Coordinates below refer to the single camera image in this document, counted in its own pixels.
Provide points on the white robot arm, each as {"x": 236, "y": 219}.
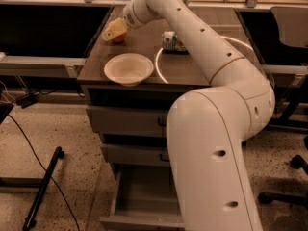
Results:
{"x": 206, "y": 127}

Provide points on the white paper bowl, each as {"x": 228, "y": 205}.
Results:
{"x": 128, "y": 69}

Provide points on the crushed green white can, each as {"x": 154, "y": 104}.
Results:
{"x": 170, "y": 42}

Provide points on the black floor stand leg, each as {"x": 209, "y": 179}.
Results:
{"x": 30, "y": 220}

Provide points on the grey desk left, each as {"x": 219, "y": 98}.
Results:
{"x": 40, "y": 66}

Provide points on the middle grey drawer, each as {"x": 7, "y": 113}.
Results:
{"x": 135, "y": 155}

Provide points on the red apple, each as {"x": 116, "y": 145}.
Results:
{"x": 117, "y": 31}

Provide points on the grey drawer cabinet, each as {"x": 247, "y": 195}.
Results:
{"x": 175, "y": 73}

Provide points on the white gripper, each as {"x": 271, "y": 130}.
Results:
{"x": 130, "y": 19}

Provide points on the open bottom grey drawer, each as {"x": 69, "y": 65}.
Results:
{"x": 144, "y": 200}

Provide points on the top grey drawer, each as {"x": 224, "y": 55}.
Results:
{"x": 127, "y": 121}

